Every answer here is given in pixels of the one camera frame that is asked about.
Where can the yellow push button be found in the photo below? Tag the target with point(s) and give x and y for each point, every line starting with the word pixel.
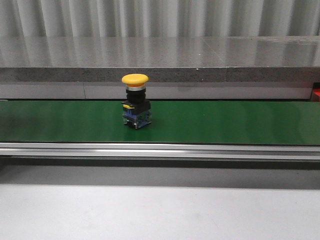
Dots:
pixel 136 108

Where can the green conveyor belt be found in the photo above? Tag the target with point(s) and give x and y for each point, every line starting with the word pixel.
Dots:
pixel 206 122

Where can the grey granite counter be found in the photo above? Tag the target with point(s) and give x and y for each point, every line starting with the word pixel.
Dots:
pixel 179 68

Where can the red plastic tray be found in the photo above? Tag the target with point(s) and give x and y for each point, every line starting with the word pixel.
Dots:
pixel 315 95

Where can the white pleated curtain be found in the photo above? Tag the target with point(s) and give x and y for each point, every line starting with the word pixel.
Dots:
pixel 159 18

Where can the aluminium conveyor frame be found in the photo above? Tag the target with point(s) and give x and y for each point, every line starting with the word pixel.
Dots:
pixel 159 150

